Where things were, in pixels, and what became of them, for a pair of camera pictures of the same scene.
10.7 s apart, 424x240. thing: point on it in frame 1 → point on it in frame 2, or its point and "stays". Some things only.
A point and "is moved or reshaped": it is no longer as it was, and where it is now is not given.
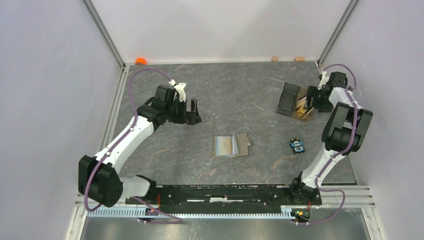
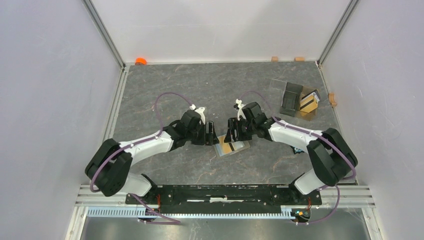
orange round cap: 140,61 stays
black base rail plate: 225,199 stays
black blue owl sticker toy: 297,145 stays
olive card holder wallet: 231,146 is moved or reshaped
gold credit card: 300,106 → 226,147
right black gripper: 313,92 → 234,124
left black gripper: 192,117 → 209,139
